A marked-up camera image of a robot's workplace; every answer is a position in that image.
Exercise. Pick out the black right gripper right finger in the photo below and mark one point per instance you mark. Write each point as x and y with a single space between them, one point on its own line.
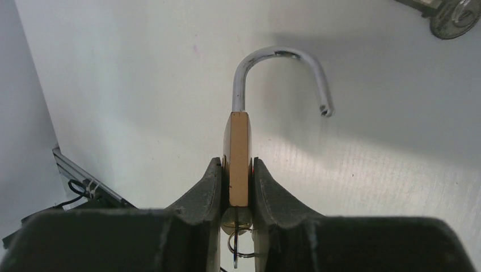
290 236

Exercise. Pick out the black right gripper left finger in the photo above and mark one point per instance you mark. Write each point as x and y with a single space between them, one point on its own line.
182 237

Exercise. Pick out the silver key bunch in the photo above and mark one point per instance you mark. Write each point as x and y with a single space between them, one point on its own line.
238 240
448 19

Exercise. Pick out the short shackle brass padlock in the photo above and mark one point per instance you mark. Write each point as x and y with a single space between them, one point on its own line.
237 162

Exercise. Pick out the aluminium frame rails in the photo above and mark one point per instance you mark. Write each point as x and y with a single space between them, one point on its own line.
89 193

